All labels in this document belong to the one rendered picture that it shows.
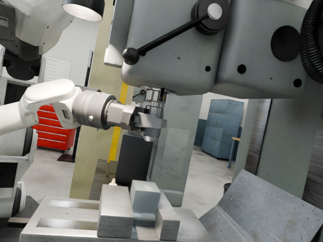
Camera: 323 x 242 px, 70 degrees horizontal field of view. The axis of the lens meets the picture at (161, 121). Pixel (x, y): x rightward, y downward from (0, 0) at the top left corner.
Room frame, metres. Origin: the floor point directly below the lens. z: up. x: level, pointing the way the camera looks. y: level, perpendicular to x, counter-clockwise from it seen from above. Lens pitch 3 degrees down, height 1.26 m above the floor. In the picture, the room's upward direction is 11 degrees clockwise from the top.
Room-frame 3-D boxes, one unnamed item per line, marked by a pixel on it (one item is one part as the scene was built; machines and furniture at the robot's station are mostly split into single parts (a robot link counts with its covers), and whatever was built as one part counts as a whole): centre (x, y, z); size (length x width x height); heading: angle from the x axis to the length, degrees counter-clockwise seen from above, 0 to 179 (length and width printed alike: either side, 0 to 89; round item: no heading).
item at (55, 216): (0.47, 0.04, 1.01); 0.35 x 0.15 x 0.11; 103
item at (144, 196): (0.48, 0.01, 1.07); 0.06 x 0.05 x 0.06; 13
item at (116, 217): (0.46, 0.06, 1.05); 0.15 x 0.06 x 0.04; 13
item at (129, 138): (0.99, 0.09, 1.06); 0.22 x 0.12 x 0.20; 6
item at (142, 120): (0.51, 0.03, 1.23); 0.06 x 0.02 x 0.03; 78
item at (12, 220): (0.43, 0.23, 1.00); 0.04 x 0.02 x 0.02; 103
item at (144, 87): (0.54, 0.02, 1.31); 0.09 x 0.09 x 0.01
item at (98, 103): (0.56, 0.11, 1.23); 0.13 x 0.12 x 0.10; 168
